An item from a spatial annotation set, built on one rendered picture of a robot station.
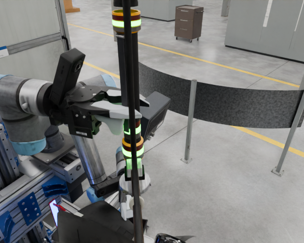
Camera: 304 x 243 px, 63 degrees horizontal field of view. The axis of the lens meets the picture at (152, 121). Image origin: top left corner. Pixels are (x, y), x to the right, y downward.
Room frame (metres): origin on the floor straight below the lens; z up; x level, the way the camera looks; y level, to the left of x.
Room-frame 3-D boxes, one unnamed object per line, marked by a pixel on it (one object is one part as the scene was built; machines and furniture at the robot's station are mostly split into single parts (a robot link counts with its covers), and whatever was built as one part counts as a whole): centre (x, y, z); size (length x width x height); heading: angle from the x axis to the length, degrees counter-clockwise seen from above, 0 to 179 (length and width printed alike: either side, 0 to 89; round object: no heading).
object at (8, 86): (0.50, 0.31, 1.63); 0.11 x 0.08 x 0.09; 71
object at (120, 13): (0.41, 0.04, 1.80); 0.04 x 0.04 x 0.03
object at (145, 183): (0.40, 0.04, 1.50); 0.09 x 0.07 x 0.10; 6
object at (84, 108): (0.40, 0.11, 1.65); 0.09 x 0.05 x 0.02; 62
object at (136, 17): (0.41, 0.04, 1.81); 0.04 x 0.04 x 0.01
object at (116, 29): (0.41, 0.04, 1.79); 0.04 x 0.04 x 0.01
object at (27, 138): (0.51, 0.30, 1.54); 0.11 x 0.08 x 0.11; 175
